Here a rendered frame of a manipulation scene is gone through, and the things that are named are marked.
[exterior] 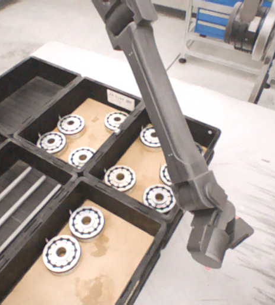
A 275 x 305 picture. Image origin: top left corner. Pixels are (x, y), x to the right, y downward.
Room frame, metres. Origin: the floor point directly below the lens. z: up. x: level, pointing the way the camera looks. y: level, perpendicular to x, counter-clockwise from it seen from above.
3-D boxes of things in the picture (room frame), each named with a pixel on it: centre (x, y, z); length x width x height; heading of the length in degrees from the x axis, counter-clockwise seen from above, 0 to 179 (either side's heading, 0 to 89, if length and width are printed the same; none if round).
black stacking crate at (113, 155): (0.59, -0.08, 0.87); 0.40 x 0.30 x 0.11; 148
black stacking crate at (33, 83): (0.90, 0.43, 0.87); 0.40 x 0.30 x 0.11; 148
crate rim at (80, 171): (0.74, 0.18, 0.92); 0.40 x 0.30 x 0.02; 148
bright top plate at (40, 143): (0.69, 0.29, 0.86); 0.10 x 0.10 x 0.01
